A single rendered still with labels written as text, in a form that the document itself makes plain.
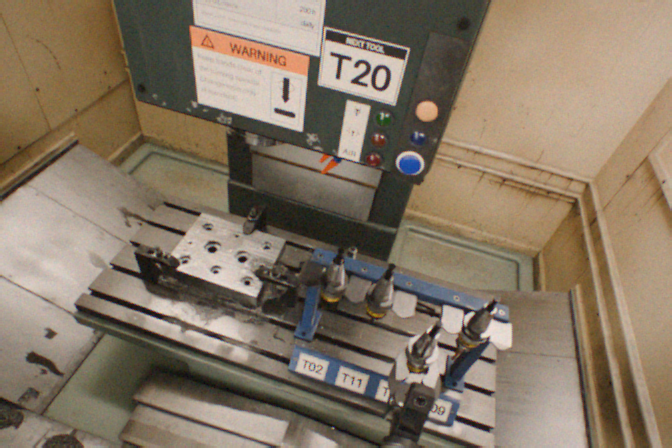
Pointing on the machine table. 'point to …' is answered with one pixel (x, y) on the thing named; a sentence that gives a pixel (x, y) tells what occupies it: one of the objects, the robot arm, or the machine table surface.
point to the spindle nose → (252, 138)
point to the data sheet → (267, 21)
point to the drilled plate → (230, 285)
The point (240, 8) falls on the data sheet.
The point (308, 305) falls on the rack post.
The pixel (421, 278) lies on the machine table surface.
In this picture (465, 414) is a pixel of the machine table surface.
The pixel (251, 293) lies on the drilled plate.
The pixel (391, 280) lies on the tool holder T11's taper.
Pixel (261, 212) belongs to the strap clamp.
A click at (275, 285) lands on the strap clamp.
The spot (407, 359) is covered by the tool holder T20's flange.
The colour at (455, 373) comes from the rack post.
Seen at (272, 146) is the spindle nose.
